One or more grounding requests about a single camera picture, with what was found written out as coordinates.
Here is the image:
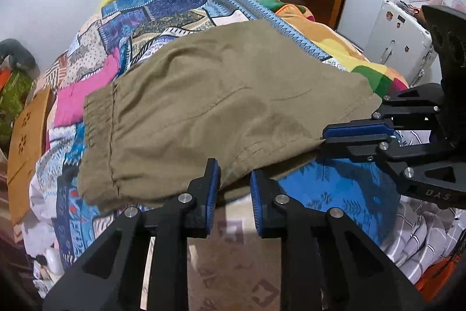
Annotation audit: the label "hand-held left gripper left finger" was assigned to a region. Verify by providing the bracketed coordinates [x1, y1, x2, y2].
[43, 158, 221, 311]

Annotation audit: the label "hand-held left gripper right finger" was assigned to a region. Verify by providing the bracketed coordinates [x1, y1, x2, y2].
[250, 169, 426, 311]

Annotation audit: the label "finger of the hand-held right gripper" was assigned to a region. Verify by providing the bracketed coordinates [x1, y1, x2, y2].
[321, 136, 466, 205]
[322, 83, 445, 143]

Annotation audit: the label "olive green shorts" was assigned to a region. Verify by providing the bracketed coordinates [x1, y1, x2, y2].
[78, 19, 383, 215]

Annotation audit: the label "white suitcase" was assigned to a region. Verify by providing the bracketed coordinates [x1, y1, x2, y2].
[363, 0, 438, 86]

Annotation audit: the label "orange yellow colourful blanket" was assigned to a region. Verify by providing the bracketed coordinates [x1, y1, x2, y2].
[238, 0, 410, 97]

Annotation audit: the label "grey striped cloth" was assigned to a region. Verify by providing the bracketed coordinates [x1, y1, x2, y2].
[380, 197, 466, 284]

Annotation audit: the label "orange bag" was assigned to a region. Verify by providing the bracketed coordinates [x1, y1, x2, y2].
[414, 254, 466, 299]

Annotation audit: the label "pink cloth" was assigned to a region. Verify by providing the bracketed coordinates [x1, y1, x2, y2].
[54, 48, 121, 127]

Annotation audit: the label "white crumpled cloth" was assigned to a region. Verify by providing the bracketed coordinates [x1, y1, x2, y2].
[21, 165, 79, 275]

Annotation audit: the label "blue patchwork bed cover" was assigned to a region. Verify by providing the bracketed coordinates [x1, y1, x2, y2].
[32, 0, 403, 291]

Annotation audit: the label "wooden board with cutouts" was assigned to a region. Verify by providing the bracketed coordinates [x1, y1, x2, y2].
[6, 85, 54, 225]

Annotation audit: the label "green patterned cloth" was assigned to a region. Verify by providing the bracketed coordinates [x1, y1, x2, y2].
[0, 68, 34, 149]

